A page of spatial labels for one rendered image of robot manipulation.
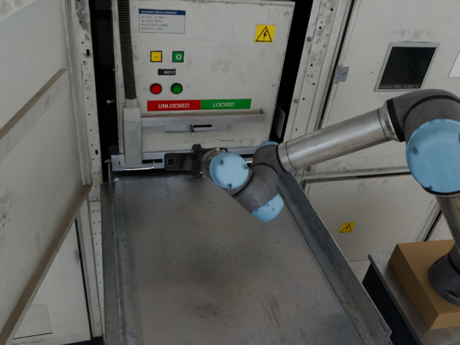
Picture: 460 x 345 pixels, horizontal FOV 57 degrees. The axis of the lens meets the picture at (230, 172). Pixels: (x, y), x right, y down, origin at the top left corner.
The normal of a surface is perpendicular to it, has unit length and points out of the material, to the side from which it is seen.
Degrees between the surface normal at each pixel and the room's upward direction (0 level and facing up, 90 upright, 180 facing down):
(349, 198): 90
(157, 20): 90
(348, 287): 90
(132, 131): 90
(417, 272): 4
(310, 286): 0
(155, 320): 0
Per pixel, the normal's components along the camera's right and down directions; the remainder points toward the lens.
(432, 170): -0.31, 0.50
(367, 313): -0.96, 0.07
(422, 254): 0.10, -0.76
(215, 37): 0.25, 0.59
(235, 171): 0.28, 0.11
